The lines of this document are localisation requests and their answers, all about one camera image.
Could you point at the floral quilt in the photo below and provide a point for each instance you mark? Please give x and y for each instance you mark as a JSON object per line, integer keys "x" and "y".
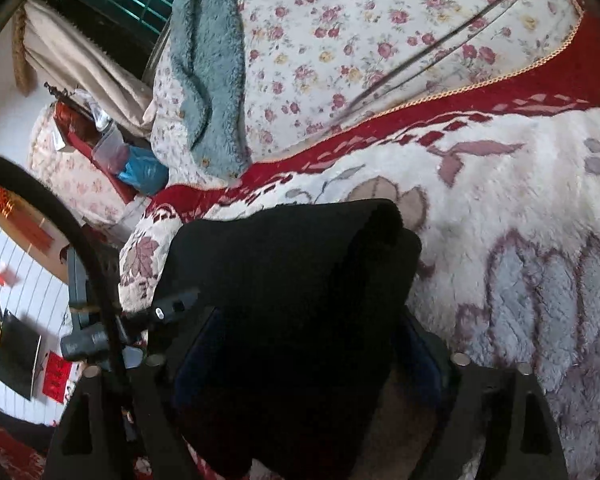
{"x": 355, "y": 35}

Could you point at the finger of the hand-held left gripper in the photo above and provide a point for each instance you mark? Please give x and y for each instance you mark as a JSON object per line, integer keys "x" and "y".
{"x": 172, "y": 306}

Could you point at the teal fluffy blanket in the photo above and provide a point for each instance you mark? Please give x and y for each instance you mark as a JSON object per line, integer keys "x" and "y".
{"x": 210, "y": 60}

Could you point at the black pants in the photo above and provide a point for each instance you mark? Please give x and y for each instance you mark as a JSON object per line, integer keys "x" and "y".
{"x": 280, "y": 310}

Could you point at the red and white plush blanket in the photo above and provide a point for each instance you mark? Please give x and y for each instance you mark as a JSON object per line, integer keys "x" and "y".
{"x": 480, "y": 210}

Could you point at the pink floral cushion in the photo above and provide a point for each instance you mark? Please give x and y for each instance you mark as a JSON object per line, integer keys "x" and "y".
{"x": 70, "y": 185}

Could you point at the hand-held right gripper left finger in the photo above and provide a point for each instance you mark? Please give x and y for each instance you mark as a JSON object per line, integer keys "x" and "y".
{"x": 195, "y": 360}

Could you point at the blue plastic bag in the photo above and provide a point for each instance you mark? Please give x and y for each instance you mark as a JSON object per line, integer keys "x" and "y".
{"x": 142, "y": 172}

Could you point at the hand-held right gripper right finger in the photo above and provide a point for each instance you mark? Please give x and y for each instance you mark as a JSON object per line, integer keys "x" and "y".
{"x": 425, "y": 360}

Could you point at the black wall television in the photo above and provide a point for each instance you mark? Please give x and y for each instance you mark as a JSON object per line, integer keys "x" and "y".
{"x": 17, "y": 355}

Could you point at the clear plastic container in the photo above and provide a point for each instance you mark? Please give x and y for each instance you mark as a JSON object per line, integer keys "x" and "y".
{"x": 111, "y": 150}

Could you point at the beige curtain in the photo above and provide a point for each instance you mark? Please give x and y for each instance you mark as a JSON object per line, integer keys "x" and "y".
{"x": 80, "y": 70}

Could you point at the red box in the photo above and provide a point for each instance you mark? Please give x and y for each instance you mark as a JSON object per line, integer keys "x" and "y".
{"x": 80, "y": 132}

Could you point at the red paper sheet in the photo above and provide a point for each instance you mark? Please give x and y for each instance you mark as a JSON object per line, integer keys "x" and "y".
{"x": 56, "y": 377}

